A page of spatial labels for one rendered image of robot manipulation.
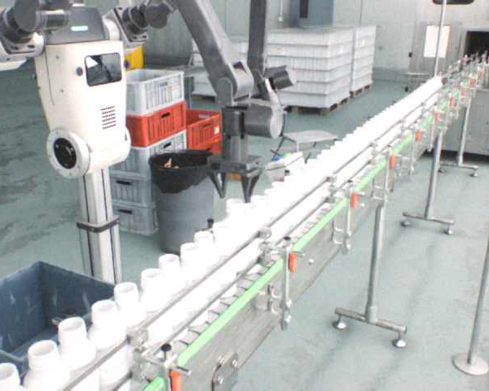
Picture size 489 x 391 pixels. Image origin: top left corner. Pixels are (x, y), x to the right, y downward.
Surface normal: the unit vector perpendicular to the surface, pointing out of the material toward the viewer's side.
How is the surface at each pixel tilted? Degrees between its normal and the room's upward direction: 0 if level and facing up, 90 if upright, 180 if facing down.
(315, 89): 89
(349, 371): 0
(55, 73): 90
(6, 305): 90
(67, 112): 101
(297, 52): 90
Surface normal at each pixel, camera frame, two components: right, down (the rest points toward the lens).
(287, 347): 0.00, -0.94
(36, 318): 0.87, 0.17
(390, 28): -0.49, 0.30
